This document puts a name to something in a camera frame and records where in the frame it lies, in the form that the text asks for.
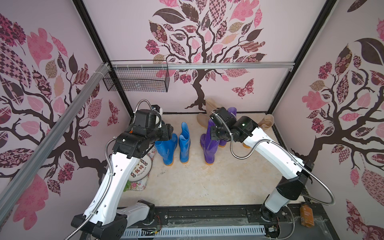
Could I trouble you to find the beige rain boot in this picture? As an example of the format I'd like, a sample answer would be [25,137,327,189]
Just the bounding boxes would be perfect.
[197,98,221,128]
[243,114,275,148]

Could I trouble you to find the purple rain boot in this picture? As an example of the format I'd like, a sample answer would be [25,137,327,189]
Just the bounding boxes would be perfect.
[218,106,238,148]
[200,119,220,165]

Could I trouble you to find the blue rain boot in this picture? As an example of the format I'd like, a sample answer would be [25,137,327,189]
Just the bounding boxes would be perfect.
[155,134,178,166]
[179,122,191,164]

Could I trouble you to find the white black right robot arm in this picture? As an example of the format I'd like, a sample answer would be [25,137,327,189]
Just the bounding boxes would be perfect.
[210,107,312,222]

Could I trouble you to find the left metal flex conduit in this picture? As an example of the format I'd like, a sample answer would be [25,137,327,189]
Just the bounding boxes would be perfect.
[63,98,154,240]

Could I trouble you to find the orange brown bottle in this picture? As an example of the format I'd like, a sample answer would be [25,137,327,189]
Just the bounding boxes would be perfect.
[300,204,315,228]

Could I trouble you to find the black wire basket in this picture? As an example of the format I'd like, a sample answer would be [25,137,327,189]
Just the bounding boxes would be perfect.
[103,60,170,93]

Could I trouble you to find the horizontal aluminium rail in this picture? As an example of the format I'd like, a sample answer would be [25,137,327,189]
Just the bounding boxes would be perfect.
[112,62,295,70]

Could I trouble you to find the diagonal aluminium rail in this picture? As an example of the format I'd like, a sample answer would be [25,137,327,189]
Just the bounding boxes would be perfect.
[1,63,110,223]

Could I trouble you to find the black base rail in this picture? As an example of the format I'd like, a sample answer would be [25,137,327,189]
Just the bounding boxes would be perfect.
[149,204,301,227]

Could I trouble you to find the white slotted cable duct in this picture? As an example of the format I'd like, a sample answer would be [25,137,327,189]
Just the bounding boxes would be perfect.
[121,225,266,240]

